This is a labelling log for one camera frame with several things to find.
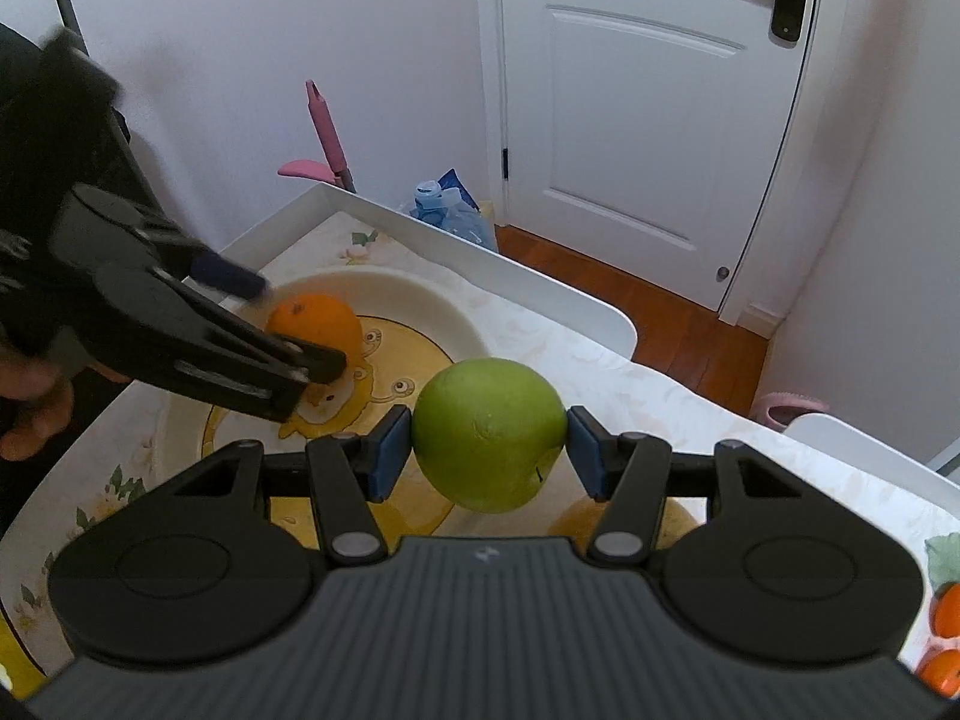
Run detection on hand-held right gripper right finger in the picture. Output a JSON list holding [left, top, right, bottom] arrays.
[[566, 405, 807, 567]]

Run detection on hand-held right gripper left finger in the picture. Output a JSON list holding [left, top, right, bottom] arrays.
[[157, 405, 413, 567]]

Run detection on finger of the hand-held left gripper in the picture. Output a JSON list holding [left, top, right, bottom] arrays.
[[131, 202, 271, 302], [154, 270, 350, 425]]

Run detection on orange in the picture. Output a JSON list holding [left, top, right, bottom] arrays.
[[266, 292, 365, 383]]

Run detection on yellow red apple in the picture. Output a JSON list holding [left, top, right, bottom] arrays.
[[551, 499, 695, 541]]

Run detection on green apple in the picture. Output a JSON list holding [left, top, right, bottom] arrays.
[[411, 358, 569, 515]]

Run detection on cream cartoon print bowl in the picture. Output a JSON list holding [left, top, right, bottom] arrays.
[[161, 270, 496, 541]]

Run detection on person's left hand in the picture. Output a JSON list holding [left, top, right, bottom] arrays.
[[0, 341, 77, 462]]

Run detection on pink broom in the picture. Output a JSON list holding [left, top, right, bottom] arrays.
[[277, 80, 357, 196]]

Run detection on blue plastic bag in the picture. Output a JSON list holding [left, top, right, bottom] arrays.
[[409, 169, 500, 252]]

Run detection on pink slipper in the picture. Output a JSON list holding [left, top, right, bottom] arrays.
[[754, 390, 831, 434]]

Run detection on white door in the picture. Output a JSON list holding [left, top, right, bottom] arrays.
[[495, 0, 826, 316]]

